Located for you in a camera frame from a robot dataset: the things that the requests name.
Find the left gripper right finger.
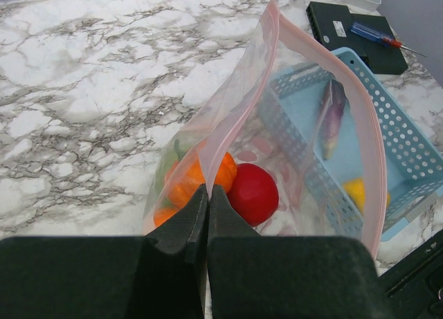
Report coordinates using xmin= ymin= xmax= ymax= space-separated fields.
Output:
xmin=207 ymin=186 xmax=394 ymax=318

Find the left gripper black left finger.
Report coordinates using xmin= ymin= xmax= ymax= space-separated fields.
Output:
xmin=1 ymin=185 xmax=208 ymax=318

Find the orange fruit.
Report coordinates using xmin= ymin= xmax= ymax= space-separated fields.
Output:
xmin=153 ymin=139 xmax=192 ymax=227

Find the red tomato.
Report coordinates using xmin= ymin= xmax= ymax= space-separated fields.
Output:
xmin=228 ymin=163 xmax=279 ymax=227

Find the orange mini pumpkin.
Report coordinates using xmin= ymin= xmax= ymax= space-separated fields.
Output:
xmin=168 ymin=152 xmax=237 ymax=209

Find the clear pink zip bag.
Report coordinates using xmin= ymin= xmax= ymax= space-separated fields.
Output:
xmin=142 ymin=1 xmax=388 ymax=255

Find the yellow bell pepper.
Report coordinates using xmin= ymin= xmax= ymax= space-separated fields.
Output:
xmin=342 ymin=177 xmax=391 ymax=216

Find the light blue plastic basket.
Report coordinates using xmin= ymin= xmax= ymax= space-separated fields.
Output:
xmin=257 ymin=46 xmax=443 ymax=243

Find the small purple eggplant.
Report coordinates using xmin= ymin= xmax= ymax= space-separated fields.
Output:
xmin=320 ymin=79 xmax=347 ymax=160

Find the black flat box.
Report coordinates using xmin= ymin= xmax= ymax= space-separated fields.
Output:
xmin=306 ymin=1 xmax=367 ymax=61
xmin=352 ymin=14 xmax=408 ymax=75

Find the blue red screwdriver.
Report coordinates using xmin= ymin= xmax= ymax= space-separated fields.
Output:
xmin=350 ymin=22 xmax=426 ymax=57

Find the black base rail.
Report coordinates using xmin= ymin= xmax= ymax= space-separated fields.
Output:
xmin=379 ymin=231 xmax=442 ymax=319

